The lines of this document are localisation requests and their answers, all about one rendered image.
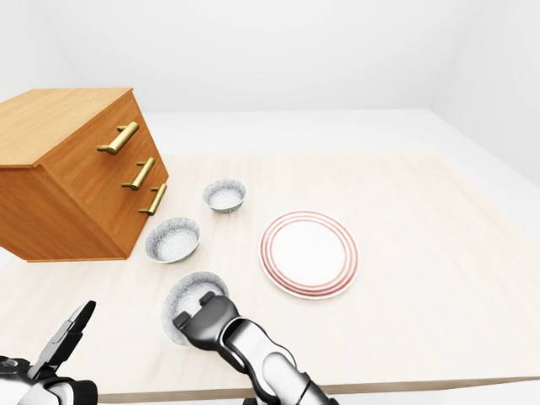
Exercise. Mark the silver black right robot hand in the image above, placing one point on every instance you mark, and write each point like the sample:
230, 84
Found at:
211, 322

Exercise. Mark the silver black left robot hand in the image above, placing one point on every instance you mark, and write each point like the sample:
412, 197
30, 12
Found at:
63, 337

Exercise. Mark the grey patterned bowl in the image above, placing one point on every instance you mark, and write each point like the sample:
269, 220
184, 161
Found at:
223, 198
173, 242
190, 287

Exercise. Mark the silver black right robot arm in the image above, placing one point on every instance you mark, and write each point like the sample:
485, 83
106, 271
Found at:
270, 358

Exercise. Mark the white plate with red rings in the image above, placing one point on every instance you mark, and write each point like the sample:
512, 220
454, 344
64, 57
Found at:
308, 255

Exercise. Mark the small dark shape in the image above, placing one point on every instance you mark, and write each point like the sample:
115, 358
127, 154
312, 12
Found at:
249, 401

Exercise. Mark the wooden cabinet drawer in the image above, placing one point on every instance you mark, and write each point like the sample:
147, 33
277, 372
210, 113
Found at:
134, 225
80, 162
110, 195

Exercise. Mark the wooden cabinet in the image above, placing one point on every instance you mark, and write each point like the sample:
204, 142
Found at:
25, 202

